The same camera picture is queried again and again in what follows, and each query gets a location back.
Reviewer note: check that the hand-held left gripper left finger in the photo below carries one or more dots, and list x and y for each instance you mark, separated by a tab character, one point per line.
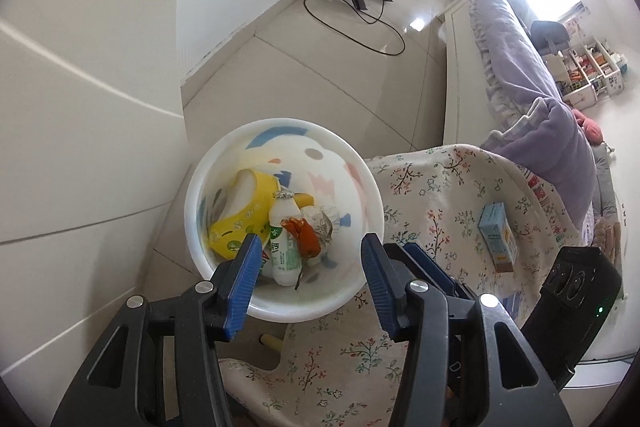
242	289

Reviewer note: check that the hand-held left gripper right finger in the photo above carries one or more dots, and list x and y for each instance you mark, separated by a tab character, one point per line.
377	289

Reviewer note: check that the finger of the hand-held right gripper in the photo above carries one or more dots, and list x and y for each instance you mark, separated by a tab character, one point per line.
425	267

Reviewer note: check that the white bottle with green label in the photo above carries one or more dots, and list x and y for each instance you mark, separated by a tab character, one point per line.
284	252

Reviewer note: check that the yellow paper cup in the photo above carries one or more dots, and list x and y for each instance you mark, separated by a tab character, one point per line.
240	217

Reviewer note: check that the blue drink carton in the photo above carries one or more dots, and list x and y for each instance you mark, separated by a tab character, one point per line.
495	232

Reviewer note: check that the orange wrapper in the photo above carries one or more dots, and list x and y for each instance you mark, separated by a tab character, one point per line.
305	237

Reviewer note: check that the yellow sponge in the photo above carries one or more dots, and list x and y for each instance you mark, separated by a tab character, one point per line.
304	200

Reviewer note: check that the white patterned waste bin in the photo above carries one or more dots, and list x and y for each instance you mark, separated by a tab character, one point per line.
300	147

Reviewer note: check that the yellow plastic piece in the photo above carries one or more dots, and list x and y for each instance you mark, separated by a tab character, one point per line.
270	342

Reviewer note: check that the floral cloth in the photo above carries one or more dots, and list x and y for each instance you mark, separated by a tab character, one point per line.
440	197

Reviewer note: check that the brown plush toy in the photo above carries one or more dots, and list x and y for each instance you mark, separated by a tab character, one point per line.
607	237

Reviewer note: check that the grey pillow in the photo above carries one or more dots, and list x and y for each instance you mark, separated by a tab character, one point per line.
606	182

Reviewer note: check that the pink plush toy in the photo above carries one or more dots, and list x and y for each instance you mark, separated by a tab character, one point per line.
590	127

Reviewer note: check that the white bed skirt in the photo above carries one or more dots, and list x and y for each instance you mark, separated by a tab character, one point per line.
492	62

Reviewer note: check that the white shelf unit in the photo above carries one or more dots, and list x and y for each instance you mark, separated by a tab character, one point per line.
590	69

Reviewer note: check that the dark desk chair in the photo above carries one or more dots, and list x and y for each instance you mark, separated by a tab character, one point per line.
549	34

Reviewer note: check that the white bed frame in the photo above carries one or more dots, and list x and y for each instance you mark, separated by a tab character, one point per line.
457	72

